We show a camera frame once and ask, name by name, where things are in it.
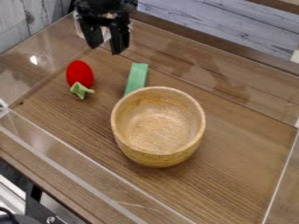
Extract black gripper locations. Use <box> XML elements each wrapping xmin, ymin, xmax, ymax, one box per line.
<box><xmin>73</xmin><ymin>0</ymin><xmax>134</xmax><ymax>55</ymax></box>

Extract red plush fruit green stem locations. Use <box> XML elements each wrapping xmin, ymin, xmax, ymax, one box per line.
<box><xmin>65</xmin><ymin>60</ymin><xmax>94</xmax><ymax>100</ymax></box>

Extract green rectangular block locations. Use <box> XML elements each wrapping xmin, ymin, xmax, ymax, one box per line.
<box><xmin>124</xmin><ymin>63</ymin><xmax>148</xmax><ymax>95</ymax></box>

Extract wooden bowl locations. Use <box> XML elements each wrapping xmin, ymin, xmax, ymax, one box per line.
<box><xmin>110</xmin><ymin>87</ymin><xmax>207</xmax><ymax>167</ymax></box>

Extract clear acrylic tray walls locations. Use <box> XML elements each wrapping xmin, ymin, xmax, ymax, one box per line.
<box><xmin>0</xmin><ymin>17</ymin><xmax>299</xmax><ymax>224</ymax></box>

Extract black metal table bracket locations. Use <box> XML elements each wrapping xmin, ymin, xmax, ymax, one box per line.
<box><xmin>24</xmin><ymin>185</ymin><xmax>80</xmax><ymax>224</ymax></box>

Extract black cable bottom left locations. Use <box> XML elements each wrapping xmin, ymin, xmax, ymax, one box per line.
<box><xmin>0</xmin><ymin>208</ymin><xmax>16</xmax><ymax>224</ymax></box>

